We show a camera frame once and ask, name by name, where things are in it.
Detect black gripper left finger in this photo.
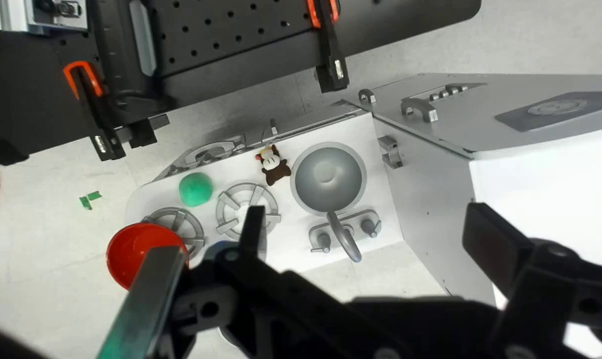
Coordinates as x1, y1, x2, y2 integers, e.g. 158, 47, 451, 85
180, 202, 357, 359

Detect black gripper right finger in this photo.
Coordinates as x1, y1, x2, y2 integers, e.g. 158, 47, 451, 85
463, 200, 602, 359

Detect brown white plush toy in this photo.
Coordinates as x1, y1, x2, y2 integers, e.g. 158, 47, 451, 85
254, 143, 296, 187

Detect grey toy faucet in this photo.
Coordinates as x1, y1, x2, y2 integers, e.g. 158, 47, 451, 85
308, 206, 385, 264

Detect silver toy sink basin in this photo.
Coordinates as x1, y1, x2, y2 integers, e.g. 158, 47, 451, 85
290, 139, 369, 214

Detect white toy kitchen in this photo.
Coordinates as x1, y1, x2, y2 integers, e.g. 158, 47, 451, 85
124, 69, 602, 302

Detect green ball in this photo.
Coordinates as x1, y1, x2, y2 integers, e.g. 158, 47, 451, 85
178, 169, 218, 206

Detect red plastic bowl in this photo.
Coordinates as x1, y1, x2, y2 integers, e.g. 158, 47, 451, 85
106, 220, 190, 290

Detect grey kitchen latch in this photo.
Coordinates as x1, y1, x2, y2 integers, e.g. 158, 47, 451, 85
377, 133, 407, 169

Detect grey round oven knob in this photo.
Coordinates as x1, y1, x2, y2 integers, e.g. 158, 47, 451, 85
357, 87, 379, 109

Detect orange black bar clamp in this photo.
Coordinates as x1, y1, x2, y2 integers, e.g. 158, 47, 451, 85
304, 0, 351, 93
60, 57, 128, 163

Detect black perforated board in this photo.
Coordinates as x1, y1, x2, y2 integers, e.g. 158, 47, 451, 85
0, 27, 118, 167
90, 0, 483, 105

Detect black housing with grey strip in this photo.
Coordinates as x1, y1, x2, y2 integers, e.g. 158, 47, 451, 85
90, 0, 178, 129

